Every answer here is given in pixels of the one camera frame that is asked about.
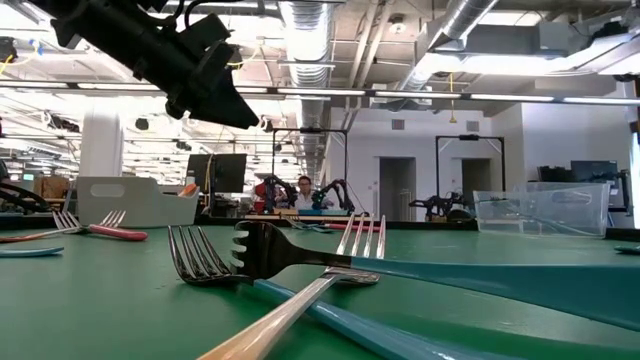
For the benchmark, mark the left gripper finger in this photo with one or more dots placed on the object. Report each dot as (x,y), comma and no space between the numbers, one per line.
(225,110)
(240,97)

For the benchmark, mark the forks pair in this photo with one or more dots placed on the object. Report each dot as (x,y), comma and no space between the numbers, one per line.
(320,230)

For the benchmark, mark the black background robot arm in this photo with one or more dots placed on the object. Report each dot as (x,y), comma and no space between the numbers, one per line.
(274,187)
(340,190)
(440,202)

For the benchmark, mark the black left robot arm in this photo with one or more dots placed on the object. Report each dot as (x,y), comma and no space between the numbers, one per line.
(100,30)

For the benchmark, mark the black computer monitor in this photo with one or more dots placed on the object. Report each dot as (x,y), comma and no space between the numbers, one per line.
(220,172)

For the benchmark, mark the red background object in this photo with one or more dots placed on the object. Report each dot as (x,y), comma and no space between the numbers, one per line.
(259,195)

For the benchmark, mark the white round column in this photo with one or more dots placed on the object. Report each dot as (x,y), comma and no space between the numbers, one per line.
(100,150)

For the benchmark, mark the person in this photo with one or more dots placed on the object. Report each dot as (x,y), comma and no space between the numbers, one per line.
(305,200)

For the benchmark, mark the light grey plastic bin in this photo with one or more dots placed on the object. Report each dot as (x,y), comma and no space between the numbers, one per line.
(140,205)

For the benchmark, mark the brown cardboard box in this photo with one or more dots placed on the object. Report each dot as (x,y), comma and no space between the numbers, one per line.
(52,187)

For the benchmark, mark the grey door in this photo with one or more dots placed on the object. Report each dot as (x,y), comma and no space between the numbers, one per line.
(477,180)
(397,190)

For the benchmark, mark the long ceiling light strip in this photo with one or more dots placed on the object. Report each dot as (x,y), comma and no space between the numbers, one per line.
(425,94)

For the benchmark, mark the black curved bar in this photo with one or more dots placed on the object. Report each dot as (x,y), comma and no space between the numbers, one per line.
(30,195)

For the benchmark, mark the green table mat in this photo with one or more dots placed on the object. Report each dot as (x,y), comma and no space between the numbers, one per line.
(100,300)

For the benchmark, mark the clear plastic bin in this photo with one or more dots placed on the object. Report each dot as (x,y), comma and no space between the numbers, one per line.
(590,210)

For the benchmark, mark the black station frame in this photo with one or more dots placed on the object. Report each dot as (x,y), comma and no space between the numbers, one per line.
(470,136)
(310,130)

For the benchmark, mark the round silver air duct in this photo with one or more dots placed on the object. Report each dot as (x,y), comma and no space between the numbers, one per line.
(305,50)
(465,20)

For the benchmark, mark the wall air vent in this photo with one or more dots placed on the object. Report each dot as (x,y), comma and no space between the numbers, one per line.
(397,124)
(472,125)

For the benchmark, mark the black table frame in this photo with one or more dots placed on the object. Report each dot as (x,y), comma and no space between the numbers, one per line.
(425,225)

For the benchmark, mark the rectangular air duct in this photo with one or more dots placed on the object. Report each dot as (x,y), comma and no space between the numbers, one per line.
(550,45)

